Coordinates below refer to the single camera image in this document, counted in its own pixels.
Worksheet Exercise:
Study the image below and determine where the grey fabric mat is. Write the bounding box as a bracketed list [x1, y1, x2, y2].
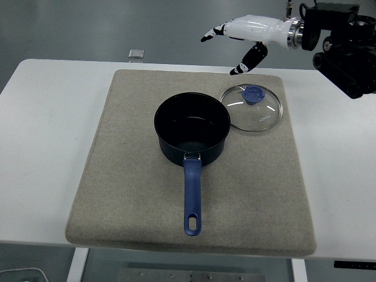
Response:
[65, 69, 318, 257]

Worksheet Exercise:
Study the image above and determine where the black table control panel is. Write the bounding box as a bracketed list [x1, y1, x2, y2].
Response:
[334, 260, 376, 270]

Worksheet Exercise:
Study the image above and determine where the glass pot lid blue knob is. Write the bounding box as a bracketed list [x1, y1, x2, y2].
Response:
[219, 83, 284, 132]

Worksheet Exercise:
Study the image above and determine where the grey metal plate with screws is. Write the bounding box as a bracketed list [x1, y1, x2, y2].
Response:
[117, 267, 266, 282]

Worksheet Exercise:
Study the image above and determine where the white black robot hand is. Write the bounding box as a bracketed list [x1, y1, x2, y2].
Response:
[200, 14, 290, 76]

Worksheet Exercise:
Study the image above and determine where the white table leg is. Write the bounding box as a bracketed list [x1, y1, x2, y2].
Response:
[290, 258, 308, 282]
[66, 247, 89, 282]

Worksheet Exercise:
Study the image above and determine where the black pot with blue handle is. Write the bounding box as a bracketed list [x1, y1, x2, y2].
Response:
[153, 92, 231, 237]

